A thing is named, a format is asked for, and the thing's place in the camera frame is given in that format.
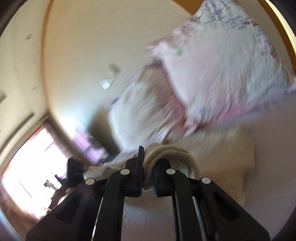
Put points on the white wall switch plate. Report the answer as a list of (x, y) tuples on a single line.
[(111, 74)]

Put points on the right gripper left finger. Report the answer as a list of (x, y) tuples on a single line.
[(94, 211)]

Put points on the lilac bed sheet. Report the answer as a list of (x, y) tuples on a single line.
[(270, 189)]

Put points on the bright window with frame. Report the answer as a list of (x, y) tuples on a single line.
[(40, 164)]

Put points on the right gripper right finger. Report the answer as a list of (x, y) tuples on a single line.
[(202, 210)]

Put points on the pink floral pillow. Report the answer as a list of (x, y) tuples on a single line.
[(146, 111), (220, 64)]

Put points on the cream cable knit sweater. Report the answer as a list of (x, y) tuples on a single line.
[(223, 155)]

